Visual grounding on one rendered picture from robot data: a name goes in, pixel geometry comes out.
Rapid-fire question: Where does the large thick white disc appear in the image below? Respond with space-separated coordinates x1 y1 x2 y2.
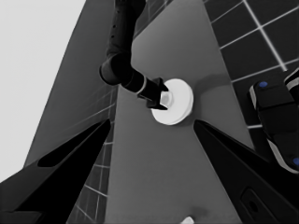
150 77 194 126

